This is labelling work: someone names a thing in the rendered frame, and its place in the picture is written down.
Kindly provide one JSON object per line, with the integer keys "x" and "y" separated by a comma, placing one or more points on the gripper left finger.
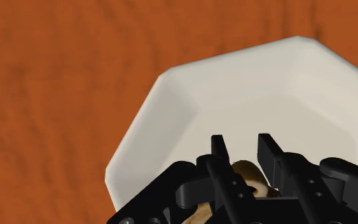
{"x": 225, "y": 183}

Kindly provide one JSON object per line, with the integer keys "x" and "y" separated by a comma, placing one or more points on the white octagonal bowl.
{"x": 259, "y": 102}

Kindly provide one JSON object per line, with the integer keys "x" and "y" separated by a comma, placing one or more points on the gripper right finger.
{"x": 302, "y": 180}

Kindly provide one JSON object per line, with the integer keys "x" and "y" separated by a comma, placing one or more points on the brown and tan toy figure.
{"x": 253, "y": 178}

